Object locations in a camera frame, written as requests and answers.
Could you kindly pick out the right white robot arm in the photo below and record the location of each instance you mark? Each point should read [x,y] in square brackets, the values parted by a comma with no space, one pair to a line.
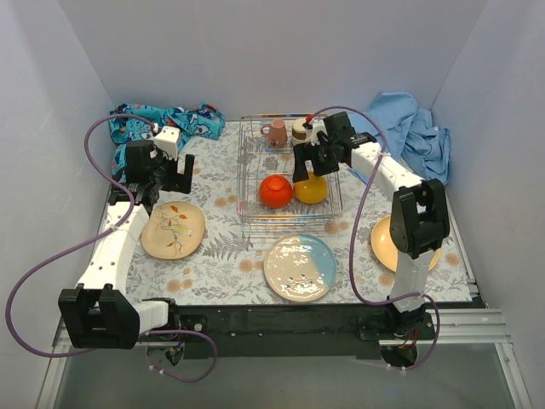
[419,219]

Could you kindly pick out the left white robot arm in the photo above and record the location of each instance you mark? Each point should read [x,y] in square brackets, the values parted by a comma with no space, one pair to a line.
[96,313]

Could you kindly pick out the wire dish rack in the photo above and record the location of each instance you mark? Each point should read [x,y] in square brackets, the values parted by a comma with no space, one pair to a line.
[257,159]

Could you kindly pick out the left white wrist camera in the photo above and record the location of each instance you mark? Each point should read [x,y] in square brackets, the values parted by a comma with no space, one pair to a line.
[167,139]

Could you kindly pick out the pink mug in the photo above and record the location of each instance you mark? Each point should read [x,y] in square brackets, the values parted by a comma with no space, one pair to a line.
[275,133]

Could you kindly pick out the aluminium frame rail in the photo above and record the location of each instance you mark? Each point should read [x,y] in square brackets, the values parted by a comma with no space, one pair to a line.
[469,363]

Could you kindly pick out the beige bird pattern plate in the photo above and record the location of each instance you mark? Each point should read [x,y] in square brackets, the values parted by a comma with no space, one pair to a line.
[174,230]

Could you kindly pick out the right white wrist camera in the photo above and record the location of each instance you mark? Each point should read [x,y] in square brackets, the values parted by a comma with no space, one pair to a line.
[312,129]

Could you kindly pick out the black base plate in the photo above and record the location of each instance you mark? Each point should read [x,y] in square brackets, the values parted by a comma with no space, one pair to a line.
[353,330]

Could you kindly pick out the light blue shirt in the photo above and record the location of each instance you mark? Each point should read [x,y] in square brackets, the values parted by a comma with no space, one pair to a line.
[412,136]

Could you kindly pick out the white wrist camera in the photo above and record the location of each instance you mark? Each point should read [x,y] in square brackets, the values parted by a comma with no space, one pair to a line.
[167,139]
[312,129]

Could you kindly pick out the blue shark pattern cloth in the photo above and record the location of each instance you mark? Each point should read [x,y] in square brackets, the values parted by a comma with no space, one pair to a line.
[203,121]

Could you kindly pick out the yellow bowl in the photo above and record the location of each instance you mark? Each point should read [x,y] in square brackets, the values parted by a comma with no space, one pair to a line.
[311,191]

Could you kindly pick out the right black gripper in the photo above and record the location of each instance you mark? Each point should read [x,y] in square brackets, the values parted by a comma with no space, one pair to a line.
[319,158]

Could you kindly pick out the steel tumbler cup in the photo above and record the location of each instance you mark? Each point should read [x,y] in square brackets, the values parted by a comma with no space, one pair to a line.
[300,132]

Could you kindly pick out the red orange bowl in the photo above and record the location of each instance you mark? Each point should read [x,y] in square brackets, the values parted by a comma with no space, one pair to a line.
[275,191]

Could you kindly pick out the beige and blue plate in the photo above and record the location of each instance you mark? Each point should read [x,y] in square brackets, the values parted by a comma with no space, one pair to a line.
[300,268]

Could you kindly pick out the floral table mat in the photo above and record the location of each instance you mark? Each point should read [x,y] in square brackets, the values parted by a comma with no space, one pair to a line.
[227,268]

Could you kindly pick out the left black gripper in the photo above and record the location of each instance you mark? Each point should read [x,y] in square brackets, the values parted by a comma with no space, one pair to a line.
[171,177]

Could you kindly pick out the plain orange plate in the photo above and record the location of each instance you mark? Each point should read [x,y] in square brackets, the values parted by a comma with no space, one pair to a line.
[386,251]

